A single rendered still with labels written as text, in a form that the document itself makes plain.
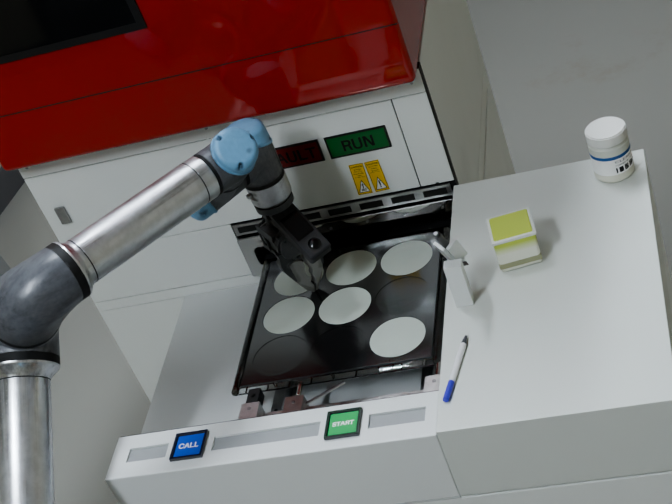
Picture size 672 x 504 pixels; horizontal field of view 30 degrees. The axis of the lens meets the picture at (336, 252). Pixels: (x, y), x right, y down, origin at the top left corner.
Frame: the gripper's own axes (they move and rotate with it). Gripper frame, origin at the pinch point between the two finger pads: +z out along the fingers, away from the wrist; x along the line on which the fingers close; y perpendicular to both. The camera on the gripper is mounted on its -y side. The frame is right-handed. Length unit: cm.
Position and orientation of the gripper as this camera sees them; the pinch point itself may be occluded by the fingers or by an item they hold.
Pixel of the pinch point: (314, 286)
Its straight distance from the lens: 228.9
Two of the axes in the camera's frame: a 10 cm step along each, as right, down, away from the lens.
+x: -7.9, 5.4, -2.9
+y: -5.3, -3.6, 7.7
